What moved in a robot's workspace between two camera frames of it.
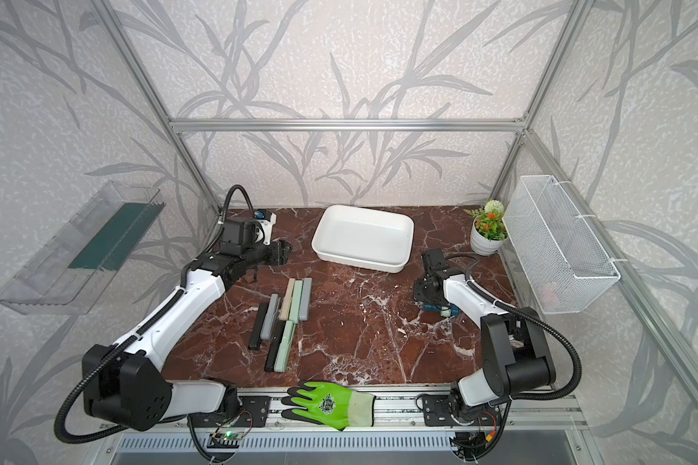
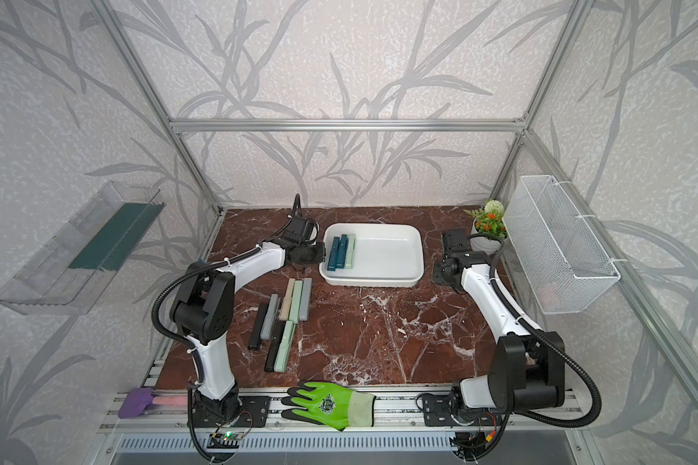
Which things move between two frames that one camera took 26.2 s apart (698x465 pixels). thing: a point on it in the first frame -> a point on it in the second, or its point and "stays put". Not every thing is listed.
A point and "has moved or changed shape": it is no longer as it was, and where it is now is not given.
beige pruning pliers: x=285 y=312 stays put
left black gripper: x=279 y=254 -> x=321 y=255
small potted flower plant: x=490 y=228 stays put
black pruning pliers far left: x=258 y=325 stays put
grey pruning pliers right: x=305 y=298 stays put
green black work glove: x=328 y=404 stays put
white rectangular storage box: x=364 y=237 has moved or changed shape
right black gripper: x=418 y=294 -> x=436 y=275
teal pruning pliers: x=445 y=311 -> x=332 y=263
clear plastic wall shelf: x=65 y=275 stays put
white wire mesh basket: x=563 y=263 stays put
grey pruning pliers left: x=268 y=323 stays put
